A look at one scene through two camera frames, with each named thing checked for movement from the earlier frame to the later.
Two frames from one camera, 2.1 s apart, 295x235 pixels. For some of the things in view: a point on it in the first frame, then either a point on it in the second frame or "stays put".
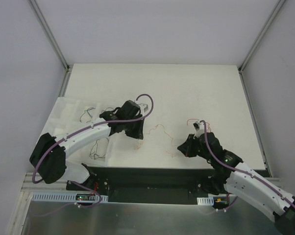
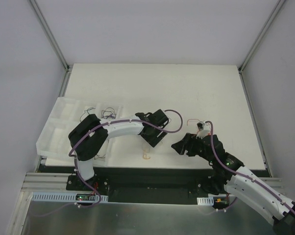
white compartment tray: x=69 y=113 stays put
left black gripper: x=136 y=128 to x=154 y=136
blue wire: x=88 y=111 stays put
